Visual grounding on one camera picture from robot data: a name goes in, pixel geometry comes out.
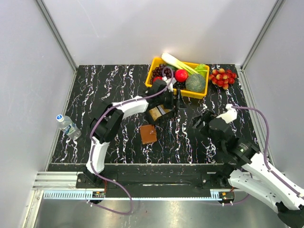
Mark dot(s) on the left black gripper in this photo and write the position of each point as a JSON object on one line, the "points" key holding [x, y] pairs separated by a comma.
{"points": [[177, 104]]}

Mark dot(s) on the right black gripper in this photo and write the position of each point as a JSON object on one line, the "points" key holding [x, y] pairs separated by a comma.
{"points": [[205, 117]]}

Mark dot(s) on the black card box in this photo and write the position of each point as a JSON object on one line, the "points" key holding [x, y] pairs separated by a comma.
{"points": [[166, 115]]}

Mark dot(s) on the brown leather card holder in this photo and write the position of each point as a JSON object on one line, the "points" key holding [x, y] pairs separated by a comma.
{"points": [[148, 134]]}

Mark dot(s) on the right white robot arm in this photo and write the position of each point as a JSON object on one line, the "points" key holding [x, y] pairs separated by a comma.
{"points": [[250, 171]]}

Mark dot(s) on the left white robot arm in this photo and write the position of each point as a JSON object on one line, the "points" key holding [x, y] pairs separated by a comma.
{"points": [[106, 126]]}

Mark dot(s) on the green netted melon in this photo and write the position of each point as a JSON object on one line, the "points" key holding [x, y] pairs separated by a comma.
{"points": [[195, 83]]}

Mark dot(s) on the red apple back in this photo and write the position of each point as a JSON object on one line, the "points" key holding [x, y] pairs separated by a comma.
{"points": [[181, 75]]}

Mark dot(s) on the red apple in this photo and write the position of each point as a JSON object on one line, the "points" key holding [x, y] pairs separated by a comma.
{"points": [[157, 78], [181, 75]]}

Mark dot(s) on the red apple front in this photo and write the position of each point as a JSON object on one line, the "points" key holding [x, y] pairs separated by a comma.
{"points": [[157, 78]]}

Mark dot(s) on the green cucumber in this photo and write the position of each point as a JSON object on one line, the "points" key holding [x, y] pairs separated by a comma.
{"points": [[172, 67]]}

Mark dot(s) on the dark purple grape bunch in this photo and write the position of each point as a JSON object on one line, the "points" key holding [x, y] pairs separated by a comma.
{"points": [[162, 70]]}

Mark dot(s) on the white green leek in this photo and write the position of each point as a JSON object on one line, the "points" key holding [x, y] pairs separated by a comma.
{"points": [[171, 60]]}

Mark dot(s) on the red cherry cluster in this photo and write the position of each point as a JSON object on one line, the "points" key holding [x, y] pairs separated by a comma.
{"points": [[223, 78]]}

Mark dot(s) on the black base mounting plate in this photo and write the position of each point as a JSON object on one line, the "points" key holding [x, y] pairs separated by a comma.
{"points": [[130, 175]]}

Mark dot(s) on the clear plastic water bottle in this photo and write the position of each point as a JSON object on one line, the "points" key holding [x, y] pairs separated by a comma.
{"points": [[68, 127]]}

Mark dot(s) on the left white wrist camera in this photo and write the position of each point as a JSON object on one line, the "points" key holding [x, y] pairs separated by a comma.
{"points": [[169, 83]]}

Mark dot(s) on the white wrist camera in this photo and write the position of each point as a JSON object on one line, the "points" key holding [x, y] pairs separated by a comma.
{"points": [[169, 83], [230, 114]]}

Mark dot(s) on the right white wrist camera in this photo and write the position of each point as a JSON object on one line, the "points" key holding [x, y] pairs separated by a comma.
{"points": [[230, 114]]}

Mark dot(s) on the aluminium frame rail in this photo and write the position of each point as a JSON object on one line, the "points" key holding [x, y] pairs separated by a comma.
{"points": [[62, 185]]}

